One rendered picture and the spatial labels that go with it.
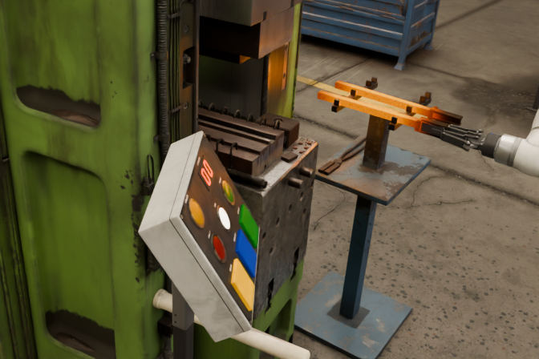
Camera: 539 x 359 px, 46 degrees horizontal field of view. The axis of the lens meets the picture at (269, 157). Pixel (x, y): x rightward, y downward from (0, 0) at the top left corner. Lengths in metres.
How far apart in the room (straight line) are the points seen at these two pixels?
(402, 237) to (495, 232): 0.51
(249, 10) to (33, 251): 0.94
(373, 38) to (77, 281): 4.13
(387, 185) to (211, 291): 1.16
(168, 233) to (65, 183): 0.73
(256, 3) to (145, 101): 0.35
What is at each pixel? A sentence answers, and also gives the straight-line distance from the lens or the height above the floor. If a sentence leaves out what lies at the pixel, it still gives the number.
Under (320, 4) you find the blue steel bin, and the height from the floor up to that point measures 0.40.
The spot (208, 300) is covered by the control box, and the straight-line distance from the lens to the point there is 1.19.
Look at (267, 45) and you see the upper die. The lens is 1.64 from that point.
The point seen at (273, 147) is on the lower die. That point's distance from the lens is 1.83.
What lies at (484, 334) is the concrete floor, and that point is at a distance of 2.84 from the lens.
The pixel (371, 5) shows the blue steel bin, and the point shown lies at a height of 0.48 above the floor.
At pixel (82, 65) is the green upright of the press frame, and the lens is 1.60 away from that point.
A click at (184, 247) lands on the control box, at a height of 1.14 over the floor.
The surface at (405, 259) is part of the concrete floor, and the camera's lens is 3.13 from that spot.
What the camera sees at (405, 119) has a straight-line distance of 2.07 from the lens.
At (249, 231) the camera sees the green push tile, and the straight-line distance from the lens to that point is 1.38.
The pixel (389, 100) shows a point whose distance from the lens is 2.20.
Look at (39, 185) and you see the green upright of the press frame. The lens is 1.86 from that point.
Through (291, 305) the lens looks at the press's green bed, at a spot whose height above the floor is 0.29.
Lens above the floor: 1.80
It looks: 28 degrees down
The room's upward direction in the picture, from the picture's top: 4 degrees clockwise
